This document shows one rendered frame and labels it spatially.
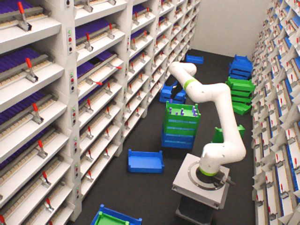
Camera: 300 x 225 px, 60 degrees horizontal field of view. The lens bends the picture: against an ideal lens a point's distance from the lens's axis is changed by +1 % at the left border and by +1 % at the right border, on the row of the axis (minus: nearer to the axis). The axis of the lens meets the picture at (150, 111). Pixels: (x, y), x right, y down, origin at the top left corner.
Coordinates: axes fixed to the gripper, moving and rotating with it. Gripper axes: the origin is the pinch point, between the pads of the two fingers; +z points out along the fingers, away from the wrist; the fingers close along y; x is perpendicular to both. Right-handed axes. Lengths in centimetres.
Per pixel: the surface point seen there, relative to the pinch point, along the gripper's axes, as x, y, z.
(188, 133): -32.7, 7.9, 18.7
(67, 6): -10, -105, -100
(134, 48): 27, -39, -35
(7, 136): -47, -136, -70
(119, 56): 14, -59, -43
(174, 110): -7.7, 3.7, 15.0
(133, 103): 13.3, -28.4, 23.6
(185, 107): -9.0, 14.9, 11.8
